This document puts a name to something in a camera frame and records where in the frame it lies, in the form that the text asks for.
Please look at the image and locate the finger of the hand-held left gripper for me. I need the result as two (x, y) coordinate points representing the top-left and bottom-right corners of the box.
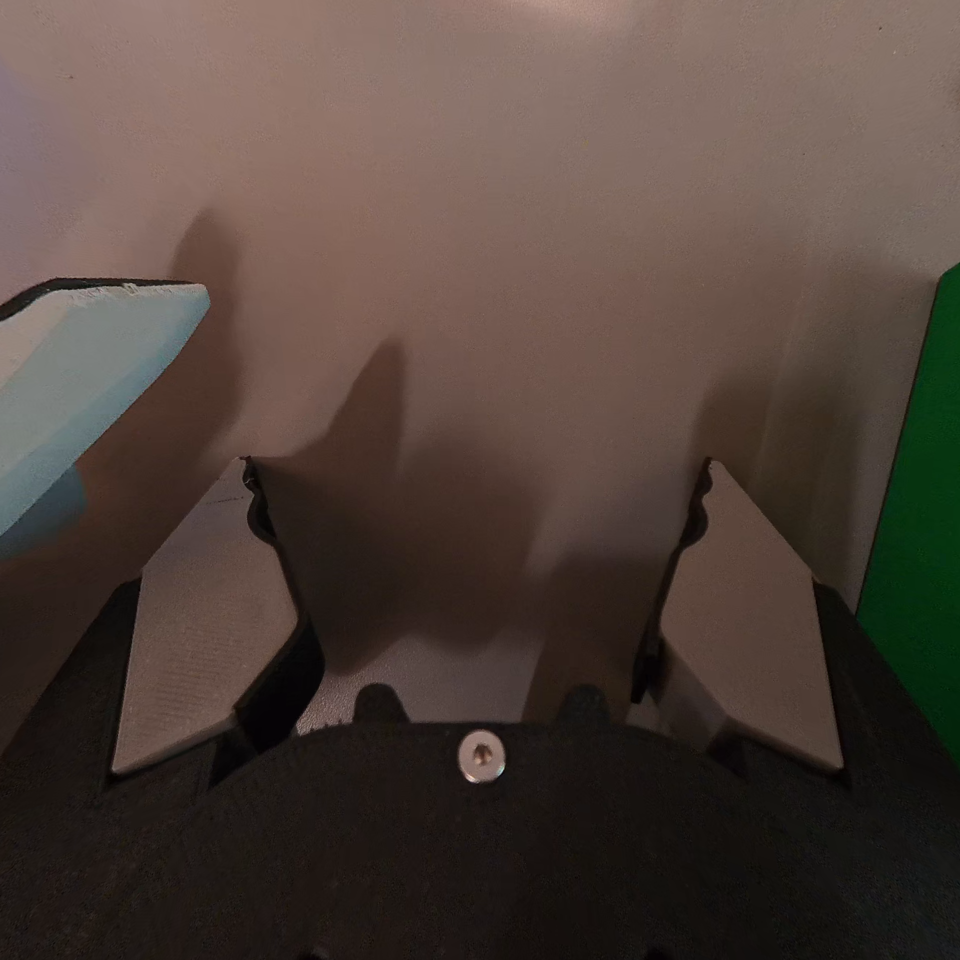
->
(0, 279), (212, 562)

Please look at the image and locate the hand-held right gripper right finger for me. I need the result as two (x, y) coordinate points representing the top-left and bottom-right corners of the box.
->
(632, 457), (846, 774)

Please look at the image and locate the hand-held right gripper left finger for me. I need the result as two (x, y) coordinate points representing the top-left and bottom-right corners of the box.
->
(110, 455), (325, 777)

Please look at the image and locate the green plastic bin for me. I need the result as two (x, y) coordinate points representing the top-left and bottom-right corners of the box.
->
(855, 262), (960, 751)

